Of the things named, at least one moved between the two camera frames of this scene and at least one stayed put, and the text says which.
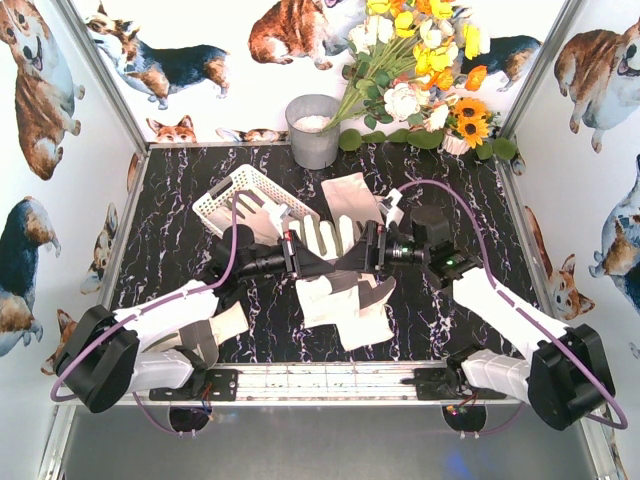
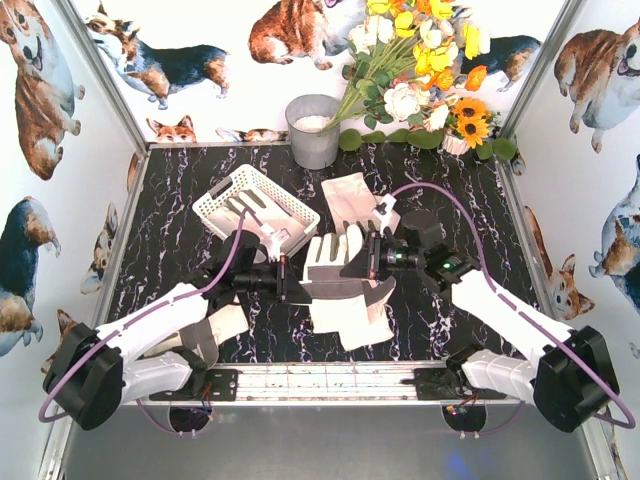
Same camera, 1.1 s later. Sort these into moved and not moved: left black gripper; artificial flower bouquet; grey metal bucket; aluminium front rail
Moved: left black gripper
Not moved: aluminium front rail; grey metal bucket; artificial flower bouquet
